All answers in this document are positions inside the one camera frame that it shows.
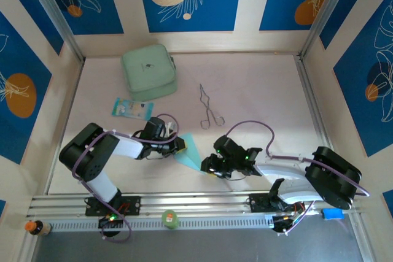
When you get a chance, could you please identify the blue snack packet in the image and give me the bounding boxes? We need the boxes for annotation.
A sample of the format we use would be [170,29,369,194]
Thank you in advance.
[111,97,155,121]

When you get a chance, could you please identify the metal scissor tongs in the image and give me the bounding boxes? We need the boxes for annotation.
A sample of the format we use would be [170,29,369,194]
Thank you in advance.
[199,83,225,129]

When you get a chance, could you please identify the mint green zipper case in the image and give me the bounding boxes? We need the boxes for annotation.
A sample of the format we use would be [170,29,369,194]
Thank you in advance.
[120,43,179,102]

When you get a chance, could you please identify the green bottle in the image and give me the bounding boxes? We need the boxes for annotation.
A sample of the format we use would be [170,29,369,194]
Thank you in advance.
[161,209,179,231]

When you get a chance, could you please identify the right black connector hub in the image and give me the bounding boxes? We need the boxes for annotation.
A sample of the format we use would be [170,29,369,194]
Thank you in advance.
[271,215,294,234]

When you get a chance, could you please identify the black connector hub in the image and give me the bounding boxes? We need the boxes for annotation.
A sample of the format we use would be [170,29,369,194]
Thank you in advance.
[98,215,123,238]
[271,215,294,234]

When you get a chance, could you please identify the left black connector hub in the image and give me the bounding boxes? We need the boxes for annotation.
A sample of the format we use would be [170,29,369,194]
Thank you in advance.
[98,215,123,238]

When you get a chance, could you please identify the blue rectangular box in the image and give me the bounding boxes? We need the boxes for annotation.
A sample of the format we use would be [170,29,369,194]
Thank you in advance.
[321,208,344,222]

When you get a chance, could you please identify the brown bottle orange cap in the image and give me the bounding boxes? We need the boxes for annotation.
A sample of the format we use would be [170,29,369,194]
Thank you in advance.
[24,219,52,237]

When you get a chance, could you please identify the aluminium mounting rail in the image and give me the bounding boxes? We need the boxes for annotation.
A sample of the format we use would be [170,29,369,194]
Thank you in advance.
[26,193,363,218]

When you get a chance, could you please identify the slotted grey cable duct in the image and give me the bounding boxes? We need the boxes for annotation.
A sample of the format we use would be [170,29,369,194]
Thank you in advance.
[49,215,276,232]

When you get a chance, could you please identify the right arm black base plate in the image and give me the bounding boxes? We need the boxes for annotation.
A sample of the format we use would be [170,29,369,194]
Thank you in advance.
[249,193,308,214]

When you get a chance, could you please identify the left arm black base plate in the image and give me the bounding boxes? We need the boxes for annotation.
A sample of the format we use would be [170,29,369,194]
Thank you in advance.
[85,196,142,217]

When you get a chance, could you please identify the aluminium side rail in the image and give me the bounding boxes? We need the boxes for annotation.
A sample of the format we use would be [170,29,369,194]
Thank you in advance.
[295,54,332,155]

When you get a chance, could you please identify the aluminium frame post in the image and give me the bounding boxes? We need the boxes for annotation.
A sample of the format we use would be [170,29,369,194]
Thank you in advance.
[299,0,354,59]
[21,0,86,63]

